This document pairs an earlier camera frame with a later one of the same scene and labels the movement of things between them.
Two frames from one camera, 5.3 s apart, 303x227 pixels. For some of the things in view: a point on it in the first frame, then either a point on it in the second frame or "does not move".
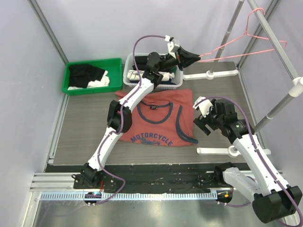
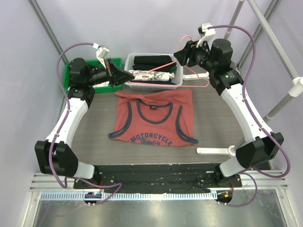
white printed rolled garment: (133, 75) does not move
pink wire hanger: (200, 56) to (131, 80)
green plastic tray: (114, 67) does not move
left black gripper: (184, 58) to (119, 76)
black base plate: (155, 178) does not move
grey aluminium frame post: (42, 19) does not move
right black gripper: (203, 123) to (189, 54)
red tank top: (164, 118) does not move
